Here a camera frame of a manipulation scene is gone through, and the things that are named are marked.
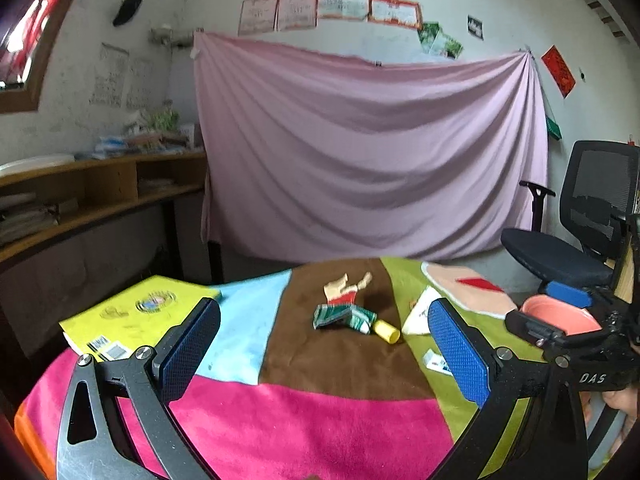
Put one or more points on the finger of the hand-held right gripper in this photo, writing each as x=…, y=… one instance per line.
x=525, y=325
x=567, y=294

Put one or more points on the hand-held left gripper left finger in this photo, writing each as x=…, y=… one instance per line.
x=187, y=355

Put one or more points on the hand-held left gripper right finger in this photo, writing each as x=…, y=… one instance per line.
x=457, y=355

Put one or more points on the small white packet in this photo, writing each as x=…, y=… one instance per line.
x=434, y=360

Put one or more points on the orange plastic bin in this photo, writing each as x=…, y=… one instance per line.
x=582, y=321

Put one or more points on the white paper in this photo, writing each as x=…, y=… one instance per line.
x=417, y=317

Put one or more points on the green tube with yellow cap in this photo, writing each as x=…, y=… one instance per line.
x=340, y=316

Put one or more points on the person's right hand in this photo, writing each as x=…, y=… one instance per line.
x=622, y=404

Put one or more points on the black mesh office chair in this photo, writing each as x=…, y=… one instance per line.
x=550, y=255

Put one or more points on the yellow book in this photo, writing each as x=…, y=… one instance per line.
x=140, y=305

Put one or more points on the colourful patchwork blanket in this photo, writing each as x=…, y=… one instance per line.
x=325, y=410

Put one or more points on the wooden shelf desk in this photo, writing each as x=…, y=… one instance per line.
x=115, y=175

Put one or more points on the pink hanging curtain cloth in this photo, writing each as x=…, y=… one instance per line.
x=360, y=160

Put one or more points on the pile of books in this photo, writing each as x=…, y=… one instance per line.
x=125, y=142

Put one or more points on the white basin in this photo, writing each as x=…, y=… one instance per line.
x=35, y=164

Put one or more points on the black and white photo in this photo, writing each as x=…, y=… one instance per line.
x=475, y=26

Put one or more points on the black hanging object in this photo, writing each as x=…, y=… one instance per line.
x=126, y=10

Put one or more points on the red paper wall decoration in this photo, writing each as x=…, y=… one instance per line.
x=559, y=71

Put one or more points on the printed wall chart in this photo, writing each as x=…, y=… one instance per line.
x=109, y=75
x=141, y=85

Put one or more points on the green wall photo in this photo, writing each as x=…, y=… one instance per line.
x=428, y=35
x=447, y=46

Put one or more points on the window with wooden frame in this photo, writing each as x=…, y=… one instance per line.
x=30, y=35

